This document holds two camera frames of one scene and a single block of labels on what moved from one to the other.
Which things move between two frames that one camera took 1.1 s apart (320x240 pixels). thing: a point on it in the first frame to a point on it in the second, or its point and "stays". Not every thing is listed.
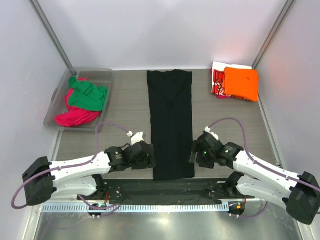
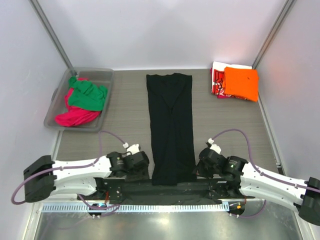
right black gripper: x=197 y=147 to x=199 y=171
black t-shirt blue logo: x=171 y=109 stays
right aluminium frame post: x=288 y=4 stays
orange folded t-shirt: x=240 y=82 stays
